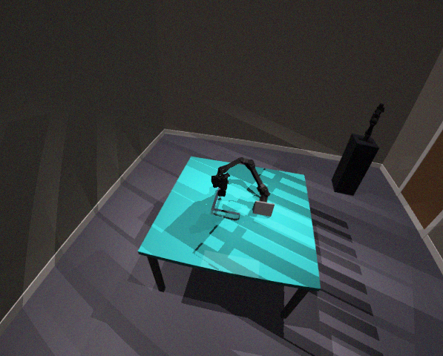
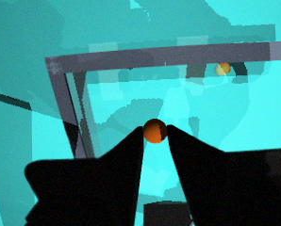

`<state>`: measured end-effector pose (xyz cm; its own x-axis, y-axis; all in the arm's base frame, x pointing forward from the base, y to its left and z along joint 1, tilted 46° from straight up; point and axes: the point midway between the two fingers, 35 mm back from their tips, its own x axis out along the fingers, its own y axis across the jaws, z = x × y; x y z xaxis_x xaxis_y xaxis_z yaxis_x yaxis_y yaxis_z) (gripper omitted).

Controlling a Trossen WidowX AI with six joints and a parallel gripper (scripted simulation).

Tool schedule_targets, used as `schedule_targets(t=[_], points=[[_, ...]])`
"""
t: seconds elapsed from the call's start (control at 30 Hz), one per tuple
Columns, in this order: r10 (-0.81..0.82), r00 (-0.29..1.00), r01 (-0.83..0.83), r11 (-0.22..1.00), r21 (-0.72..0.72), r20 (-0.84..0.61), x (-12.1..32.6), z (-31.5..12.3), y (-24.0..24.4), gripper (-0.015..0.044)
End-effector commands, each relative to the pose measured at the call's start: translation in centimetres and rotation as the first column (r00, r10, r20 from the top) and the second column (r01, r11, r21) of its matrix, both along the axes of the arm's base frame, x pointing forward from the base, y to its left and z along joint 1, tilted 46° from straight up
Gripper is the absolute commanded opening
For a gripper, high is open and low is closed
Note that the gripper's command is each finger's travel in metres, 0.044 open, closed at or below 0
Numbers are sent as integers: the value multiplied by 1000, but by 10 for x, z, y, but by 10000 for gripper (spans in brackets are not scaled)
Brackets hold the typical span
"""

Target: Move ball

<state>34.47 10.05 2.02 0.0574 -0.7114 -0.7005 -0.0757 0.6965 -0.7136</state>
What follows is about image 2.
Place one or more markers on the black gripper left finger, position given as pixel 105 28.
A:
pixel 116 176

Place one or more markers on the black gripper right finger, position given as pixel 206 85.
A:
pixel 208 175

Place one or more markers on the clear low wall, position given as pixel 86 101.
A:
pixel 78 86

